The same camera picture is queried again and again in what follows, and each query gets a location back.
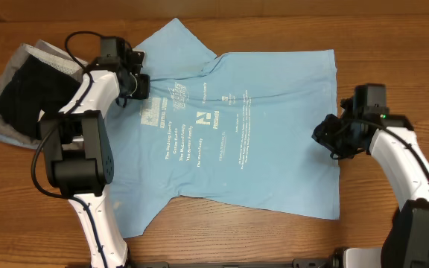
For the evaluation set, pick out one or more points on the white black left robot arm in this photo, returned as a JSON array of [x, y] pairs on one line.
[[75, 145]]

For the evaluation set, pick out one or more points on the grey folded garment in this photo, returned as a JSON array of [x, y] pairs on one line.
[[48, 54]]

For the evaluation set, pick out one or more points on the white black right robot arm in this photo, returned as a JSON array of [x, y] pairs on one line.
[[395, 148]]

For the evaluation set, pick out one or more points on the dark folded garment in pile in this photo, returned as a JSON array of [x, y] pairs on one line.
[[34, 88]]

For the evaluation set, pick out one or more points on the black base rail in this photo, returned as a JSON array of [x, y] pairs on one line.
[[229, 264]]

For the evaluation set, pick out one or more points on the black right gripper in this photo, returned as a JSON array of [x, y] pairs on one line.
[[324, 138]]

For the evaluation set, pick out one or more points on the light blue printed t-shirt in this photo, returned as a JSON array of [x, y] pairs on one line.
[[234, 128]]

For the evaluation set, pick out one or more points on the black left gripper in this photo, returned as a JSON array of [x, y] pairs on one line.
[[141, 90]]

